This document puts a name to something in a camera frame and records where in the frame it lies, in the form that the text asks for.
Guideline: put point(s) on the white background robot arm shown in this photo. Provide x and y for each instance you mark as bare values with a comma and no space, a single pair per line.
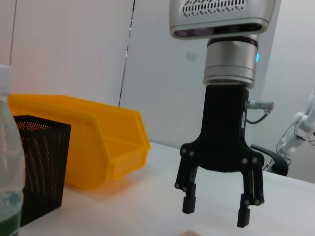
305,123

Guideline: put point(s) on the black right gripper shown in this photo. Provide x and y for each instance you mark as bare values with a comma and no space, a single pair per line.
224,137

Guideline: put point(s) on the clear green-label water bottle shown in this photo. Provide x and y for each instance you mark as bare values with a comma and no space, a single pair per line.
11,157

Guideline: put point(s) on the right wrist camera housing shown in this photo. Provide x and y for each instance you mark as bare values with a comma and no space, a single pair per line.
221,19

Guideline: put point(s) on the black mesh pen holder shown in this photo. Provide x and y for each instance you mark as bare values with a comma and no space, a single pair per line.
44,167

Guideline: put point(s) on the yellow plastic bin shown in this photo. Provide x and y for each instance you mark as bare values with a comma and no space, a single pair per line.
103,127

